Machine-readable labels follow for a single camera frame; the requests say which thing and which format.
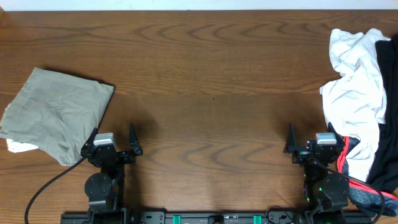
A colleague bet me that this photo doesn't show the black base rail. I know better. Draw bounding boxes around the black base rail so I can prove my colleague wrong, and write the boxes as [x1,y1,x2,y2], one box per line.
[60,210,372,224]

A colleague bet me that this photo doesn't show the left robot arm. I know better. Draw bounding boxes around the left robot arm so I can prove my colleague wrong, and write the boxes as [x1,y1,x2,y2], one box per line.
[81,124,143,224]

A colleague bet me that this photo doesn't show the white folded cloth under garment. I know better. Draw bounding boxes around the white folded cloth under garment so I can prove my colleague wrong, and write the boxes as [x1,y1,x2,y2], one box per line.
[6,139,39,153]

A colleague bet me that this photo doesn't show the grey red-trimmed shorts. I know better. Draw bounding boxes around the grey red-trimmed shorts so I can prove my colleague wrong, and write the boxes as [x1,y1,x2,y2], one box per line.
[336,137,397,217]

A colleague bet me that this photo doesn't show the crumpled white shirt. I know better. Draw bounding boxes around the crumpled white shirt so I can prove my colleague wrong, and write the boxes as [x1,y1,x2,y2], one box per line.
[320,29,387,181]

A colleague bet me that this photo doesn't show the folded olive grey garment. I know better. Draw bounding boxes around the folded olive grey garment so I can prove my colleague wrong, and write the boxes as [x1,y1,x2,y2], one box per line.
[1,68,114,166]

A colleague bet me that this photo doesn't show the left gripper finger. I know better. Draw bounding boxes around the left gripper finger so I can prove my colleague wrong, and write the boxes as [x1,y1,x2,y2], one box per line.
[84,128,98,149]
[128,123,139,148]

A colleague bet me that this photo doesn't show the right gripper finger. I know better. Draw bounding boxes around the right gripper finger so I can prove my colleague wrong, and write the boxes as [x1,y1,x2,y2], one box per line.
[285,124,295,149]
[327,122,345,146]

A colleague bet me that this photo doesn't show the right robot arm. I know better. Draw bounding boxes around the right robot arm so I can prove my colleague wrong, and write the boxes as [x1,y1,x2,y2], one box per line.
[283,123,349,223]

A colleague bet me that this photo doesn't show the left black cable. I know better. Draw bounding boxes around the left black cable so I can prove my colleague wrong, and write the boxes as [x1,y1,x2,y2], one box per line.
[24,156,88,224]

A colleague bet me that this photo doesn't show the black t-shirt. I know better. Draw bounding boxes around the black t-shirt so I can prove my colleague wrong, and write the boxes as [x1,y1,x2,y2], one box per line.
[368,35,397,193]

